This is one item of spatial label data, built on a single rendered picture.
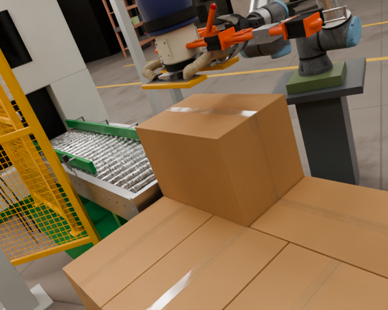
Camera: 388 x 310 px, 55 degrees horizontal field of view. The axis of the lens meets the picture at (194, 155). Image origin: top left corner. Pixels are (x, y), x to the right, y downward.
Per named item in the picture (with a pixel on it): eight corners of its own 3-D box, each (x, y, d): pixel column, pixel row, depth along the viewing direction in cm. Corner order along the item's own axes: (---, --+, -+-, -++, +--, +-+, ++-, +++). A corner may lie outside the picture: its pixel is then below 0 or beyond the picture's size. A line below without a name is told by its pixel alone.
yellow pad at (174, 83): (141, 90, 167) (138, 79, 165) (159, 81, 172) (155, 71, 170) (189, 88, 141) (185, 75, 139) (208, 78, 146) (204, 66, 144)
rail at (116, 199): (24, 166, 378) (15, 149, 370) (29, 163, 380) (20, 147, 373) (143, 229, 199) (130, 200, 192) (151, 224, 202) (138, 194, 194)
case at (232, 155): (162, 195, 196) (133, 127, 180) (216, 158, 215) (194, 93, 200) (246, 227, 149) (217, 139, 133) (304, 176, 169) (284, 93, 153)
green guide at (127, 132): (68, 127, 400) (64, 119, 397) (76, 122, 405) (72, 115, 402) (146, 141, 276) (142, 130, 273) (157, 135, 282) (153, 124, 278)
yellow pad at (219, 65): (173, 73, 177) (170, 63, 175) (188, 66, 182) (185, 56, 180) (223, 69, 151) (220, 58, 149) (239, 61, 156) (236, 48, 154)
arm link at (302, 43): (306, 51, 222) (300, 21, 215) (334, 47, 210) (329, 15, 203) (293, 59, 213) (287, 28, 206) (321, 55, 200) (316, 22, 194)
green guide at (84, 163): (20, 151, 374) (16, 143, 370) (30, 146, 379) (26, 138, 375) (84, 179, 250) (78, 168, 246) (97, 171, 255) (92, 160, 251)
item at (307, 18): (284, 40, 112) (280, 23, 110) (298, 32, 116) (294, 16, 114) (308, 37, 106) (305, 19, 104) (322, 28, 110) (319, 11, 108)
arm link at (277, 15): (292, 21, 154) (287, -4, 151) (274, 30, 148) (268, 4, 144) (274, 24, 162) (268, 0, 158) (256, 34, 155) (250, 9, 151)
